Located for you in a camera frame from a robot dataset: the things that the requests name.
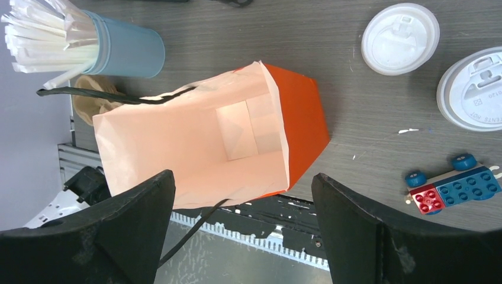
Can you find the light blue cup holder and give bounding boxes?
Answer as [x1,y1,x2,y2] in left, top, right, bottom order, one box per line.
[84,11,166,78]

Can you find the tan cardboard cup carrier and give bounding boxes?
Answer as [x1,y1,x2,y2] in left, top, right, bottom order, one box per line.
[72,75,123,127]

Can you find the white sip lid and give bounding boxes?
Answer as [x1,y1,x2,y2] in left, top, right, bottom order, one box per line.
[436,46,501,132]

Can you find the red blue toy blocks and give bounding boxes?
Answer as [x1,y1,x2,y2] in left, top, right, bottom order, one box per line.
[404,153,501,215]

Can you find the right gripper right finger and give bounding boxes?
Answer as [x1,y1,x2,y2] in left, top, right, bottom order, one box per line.
[311,173,501,283]

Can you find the orange paper bag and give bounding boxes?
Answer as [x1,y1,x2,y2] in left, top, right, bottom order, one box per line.
[36,60,332,269]

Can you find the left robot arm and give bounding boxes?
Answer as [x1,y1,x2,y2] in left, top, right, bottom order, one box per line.
[24,166,111,228]

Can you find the white cup lid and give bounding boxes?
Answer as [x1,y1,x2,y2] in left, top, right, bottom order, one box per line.
[361,3,440,76]

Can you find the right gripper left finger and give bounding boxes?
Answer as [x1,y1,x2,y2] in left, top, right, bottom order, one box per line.
[1,170,175,283]

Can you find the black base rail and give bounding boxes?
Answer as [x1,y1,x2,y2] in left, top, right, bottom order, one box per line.
[58,144,329,271]

